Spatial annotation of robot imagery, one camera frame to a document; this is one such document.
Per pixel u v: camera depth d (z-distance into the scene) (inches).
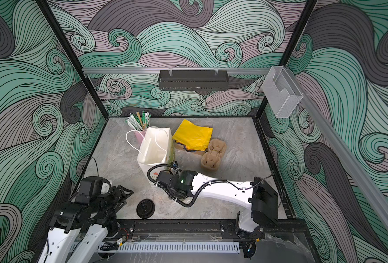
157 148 27.1
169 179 21.7
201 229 29.3
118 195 24.0
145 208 30.4
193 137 40.9
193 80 37.2
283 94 29.9
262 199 17.5
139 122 37.7
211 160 36.4
